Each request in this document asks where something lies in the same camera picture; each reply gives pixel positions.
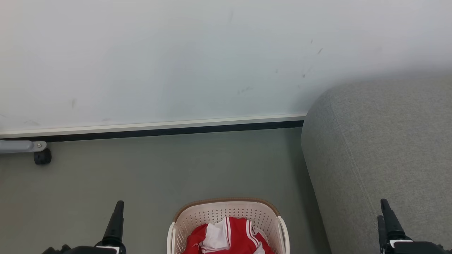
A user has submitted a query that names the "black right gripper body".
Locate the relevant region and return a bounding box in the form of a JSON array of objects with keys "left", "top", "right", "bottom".
[{"left": 379, "top": 238, "right": 452, "bottom": 254}]

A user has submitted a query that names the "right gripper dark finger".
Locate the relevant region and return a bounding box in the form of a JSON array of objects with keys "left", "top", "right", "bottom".
[
  {"left": 380, "top": 198, "right": 407, "bottom": 242},
  {"left": 377, "top": 214, "right": 389, "bottom": 244}
]

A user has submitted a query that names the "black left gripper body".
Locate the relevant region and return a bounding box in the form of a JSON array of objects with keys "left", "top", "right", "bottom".
[{"left": 42, "top": 242, "right": 127, "bottom": 254}]

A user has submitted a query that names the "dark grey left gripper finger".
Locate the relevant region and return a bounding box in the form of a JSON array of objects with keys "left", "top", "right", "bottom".
[{"left": 102, "top": 200, "right": 125, "bottom": 244}]

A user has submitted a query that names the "red and white garment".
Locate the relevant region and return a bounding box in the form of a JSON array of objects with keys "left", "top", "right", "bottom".
[{"left": 183, "top": 217, "right": 275, "bottom": 254}]

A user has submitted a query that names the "grey fabric sofa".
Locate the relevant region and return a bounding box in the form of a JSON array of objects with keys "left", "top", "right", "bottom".
[{"left": 301, "top": 75, "right": 452, "bottom": 254}]

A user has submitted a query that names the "black caster wheel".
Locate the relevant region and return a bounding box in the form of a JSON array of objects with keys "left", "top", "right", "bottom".
[{"left": 34, "top": 148, "right": 52, "bottom": 165}]

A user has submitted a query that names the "cream perforated laundry basket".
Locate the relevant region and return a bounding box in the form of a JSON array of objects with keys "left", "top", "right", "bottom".
[{"left": 167, "top": 198, "right": 290, "bottom": 254}]

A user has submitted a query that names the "grey partition foot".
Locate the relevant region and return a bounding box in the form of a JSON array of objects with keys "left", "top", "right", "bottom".
[{"left": 0, "top": 140, "right": 47, "bottom": 154}]

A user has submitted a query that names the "white partition panel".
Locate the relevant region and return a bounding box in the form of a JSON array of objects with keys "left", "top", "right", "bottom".
[{"left": 0, "top": 0, "right": 452, "bottom": 139}]

